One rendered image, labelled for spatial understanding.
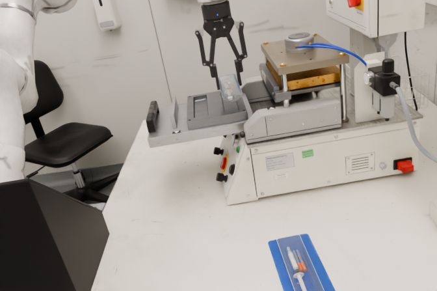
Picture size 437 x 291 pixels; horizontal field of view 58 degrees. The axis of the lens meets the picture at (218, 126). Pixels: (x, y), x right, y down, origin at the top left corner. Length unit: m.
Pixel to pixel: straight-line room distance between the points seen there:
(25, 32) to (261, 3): 1.62
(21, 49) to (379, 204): 1.02
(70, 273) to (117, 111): 1.96
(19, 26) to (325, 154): 0.87
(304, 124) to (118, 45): 1.79
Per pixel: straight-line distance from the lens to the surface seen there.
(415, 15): 1.06
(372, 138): 1.11
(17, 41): 1.18
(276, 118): 1.01
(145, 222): 1.14
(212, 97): 1.20
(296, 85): 1.06
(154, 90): 2.67
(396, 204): 1.11
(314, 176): 1.11
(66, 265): 0.90
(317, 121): 1.04
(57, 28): 2.72
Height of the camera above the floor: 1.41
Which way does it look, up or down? 25 degrees down
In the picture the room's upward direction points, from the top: 10 degrees counter-clockwise
